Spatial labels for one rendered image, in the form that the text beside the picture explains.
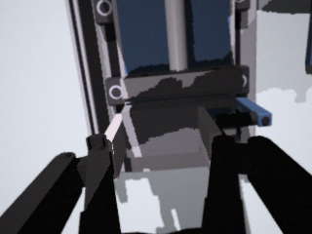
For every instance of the grey block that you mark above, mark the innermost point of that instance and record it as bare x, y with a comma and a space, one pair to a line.
161, 127

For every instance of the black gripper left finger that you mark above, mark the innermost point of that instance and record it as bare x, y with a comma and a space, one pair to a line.
46, 204

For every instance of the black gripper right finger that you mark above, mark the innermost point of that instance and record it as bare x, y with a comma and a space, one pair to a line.
283, 186

